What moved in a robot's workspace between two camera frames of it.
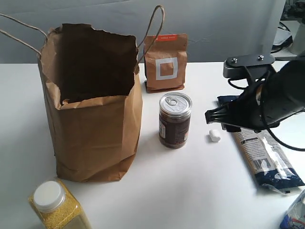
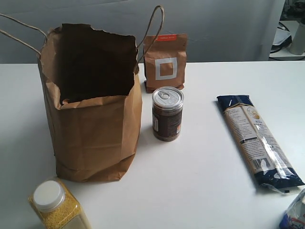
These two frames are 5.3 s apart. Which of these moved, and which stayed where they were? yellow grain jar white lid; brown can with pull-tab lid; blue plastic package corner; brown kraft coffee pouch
Moved: brown can with pull-tab lid
Stayed: blue plastic package corner; brown kraft coffee pouch; yellow grain jar white lid
